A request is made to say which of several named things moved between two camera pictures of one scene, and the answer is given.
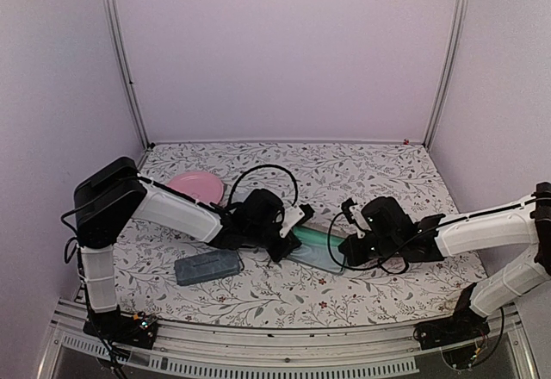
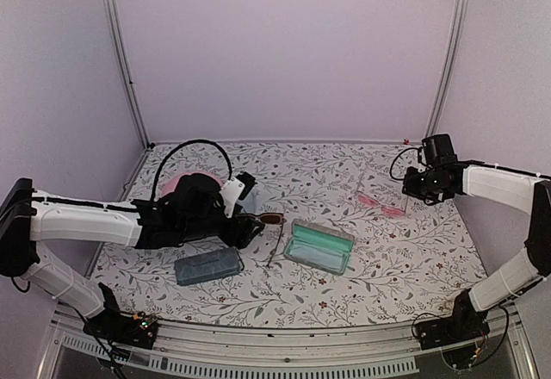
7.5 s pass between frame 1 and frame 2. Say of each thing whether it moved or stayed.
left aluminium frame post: stayed
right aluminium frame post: stayed
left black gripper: moved
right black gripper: moved
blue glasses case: stayed
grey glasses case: stayed
